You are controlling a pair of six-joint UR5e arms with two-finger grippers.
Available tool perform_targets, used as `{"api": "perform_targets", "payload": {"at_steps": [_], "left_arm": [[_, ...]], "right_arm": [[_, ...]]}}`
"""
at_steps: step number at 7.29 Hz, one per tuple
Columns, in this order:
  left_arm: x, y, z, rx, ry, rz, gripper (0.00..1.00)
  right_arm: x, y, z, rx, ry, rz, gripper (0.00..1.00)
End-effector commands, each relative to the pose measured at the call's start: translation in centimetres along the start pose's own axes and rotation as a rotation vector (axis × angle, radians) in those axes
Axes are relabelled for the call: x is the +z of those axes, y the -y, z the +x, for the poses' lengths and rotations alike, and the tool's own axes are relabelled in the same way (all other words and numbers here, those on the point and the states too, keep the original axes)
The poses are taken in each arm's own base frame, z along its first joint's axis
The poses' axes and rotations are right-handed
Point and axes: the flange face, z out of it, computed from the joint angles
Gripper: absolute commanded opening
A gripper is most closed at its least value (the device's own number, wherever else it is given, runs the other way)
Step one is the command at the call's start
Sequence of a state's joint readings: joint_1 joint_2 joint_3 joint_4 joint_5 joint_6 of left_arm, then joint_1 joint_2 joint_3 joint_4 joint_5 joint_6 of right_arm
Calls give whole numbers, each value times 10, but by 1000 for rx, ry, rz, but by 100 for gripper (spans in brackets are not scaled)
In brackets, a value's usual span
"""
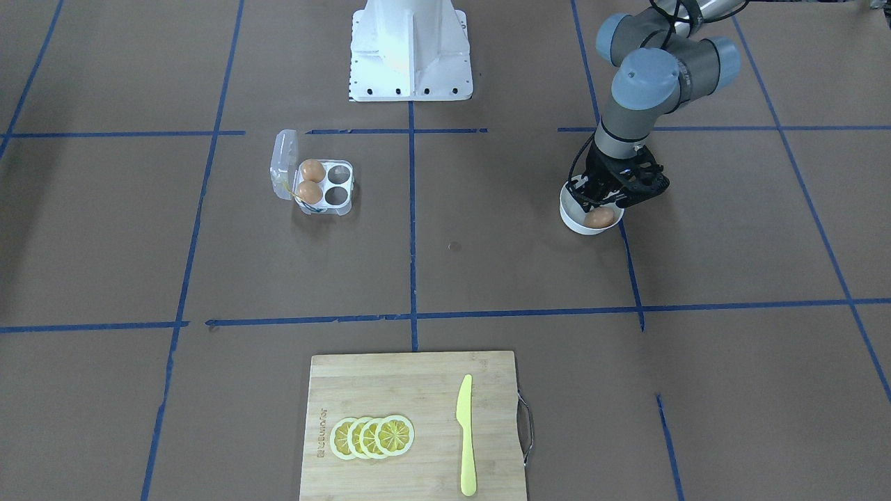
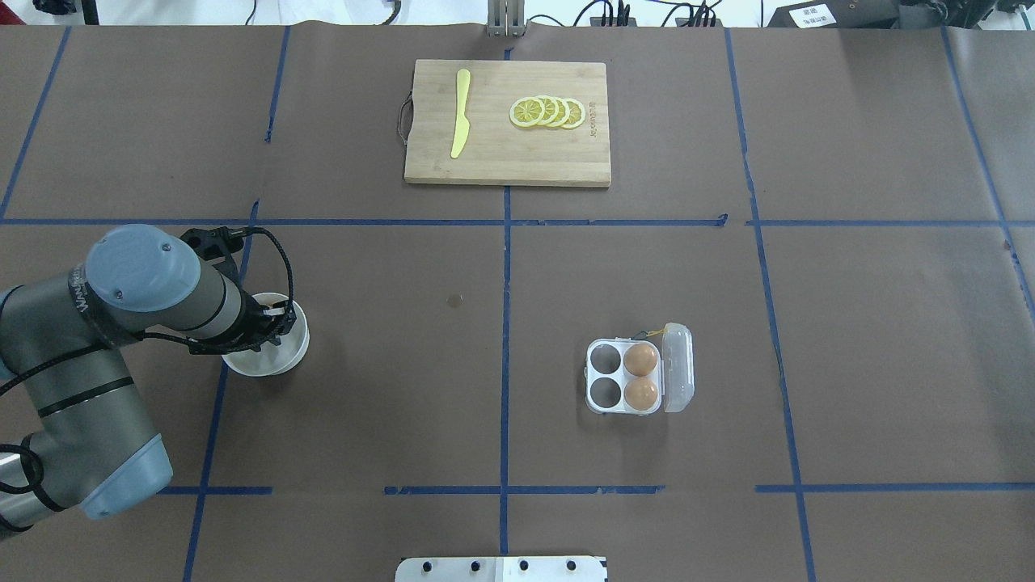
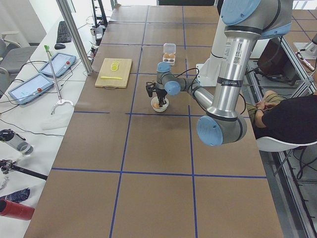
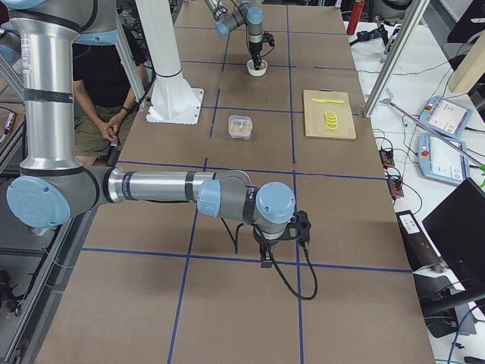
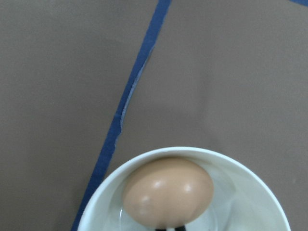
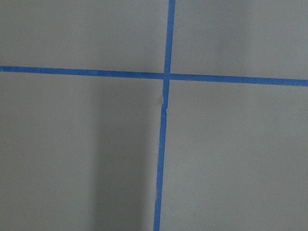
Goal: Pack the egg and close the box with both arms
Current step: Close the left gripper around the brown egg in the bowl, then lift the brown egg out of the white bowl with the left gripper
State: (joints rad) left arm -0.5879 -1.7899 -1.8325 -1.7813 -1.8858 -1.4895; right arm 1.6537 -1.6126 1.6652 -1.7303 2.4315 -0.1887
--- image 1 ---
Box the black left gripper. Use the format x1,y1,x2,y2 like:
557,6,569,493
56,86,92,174
565,145,670,212

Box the brown egg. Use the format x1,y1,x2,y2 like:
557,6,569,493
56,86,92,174
583,206,617,230
296,180,324,205
299,159,326,184

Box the white bowl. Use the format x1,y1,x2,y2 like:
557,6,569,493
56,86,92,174
559,182,626,237

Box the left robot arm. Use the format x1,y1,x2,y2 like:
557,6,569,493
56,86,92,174
566,1,747,212

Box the clear plastic egg box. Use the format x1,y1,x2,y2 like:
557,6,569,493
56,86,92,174
269,129,356,216

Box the yellow plastic knife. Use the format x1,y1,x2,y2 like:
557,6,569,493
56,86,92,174
455,374,478,498

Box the wooden cutting board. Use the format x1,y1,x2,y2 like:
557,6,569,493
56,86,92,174
299,350,528,500

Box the lemon slice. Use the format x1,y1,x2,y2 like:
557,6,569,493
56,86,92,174
374,415,415,457
358,417,391,460
345,416,372,459
329,417,357,461

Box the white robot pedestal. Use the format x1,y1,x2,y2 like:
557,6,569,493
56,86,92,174
348,1,474,102

